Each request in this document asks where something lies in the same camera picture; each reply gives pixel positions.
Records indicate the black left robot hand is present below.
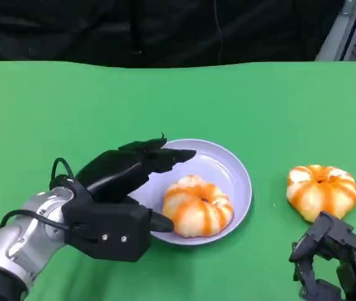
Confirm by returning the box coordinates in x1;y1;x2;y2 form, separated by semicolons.
74;133;197;233

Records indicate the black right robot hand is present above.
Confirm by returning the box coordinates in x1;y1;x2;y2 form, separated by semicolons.
288;210;356;301

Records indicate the orange and white bread roll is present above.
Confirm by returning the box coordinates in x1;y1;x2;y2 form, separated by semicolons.
286;164;356;223
162;174;234;238

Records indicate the green table cloth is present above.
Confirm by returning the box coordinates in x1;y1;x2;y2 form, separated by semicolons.
0;60;356;301

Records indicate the lilac plate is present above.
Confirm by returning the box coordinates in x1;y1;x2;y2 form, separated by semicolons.
127;139;253;246

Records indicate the black backdrop cloth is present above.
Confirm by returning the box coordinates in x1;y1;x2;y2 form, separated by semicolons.
0;0;345;69

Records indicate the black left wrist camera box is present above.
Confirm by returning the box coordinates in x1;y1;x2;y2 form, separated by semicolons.
61;184;153;263

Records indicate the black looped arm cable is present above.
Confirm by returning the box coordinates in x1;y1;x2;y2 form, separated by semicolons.
49;157;76;191

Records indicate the black camera cable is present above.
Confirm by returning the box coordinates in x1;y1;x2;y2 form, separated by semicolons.
0;209;72;233

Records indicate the grey aluminium frame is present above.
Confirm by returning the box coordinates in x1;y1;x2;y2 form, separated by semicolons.
315;0;356;63

